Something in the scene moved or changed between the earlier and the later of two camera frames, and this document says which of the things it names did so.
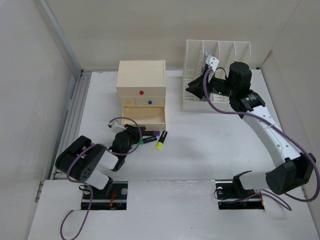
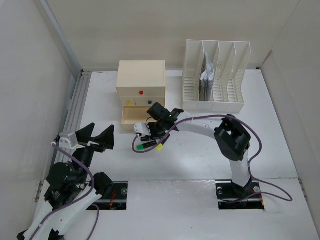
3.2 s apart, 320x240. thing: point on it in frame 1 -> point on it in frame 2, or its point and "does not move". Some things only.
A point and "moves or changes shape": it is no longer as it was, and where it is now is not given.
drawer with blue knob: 150,101 does not move
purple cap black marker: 151,133 moves or changes shape
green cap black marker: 143,141 moves or changes shape
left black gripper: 134,131 -> 105,139
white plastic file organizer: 227,52 does not move
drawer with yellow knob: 127,101 does not move
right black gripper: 196,86 -> 154,136
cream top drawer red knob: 141,91 does not move
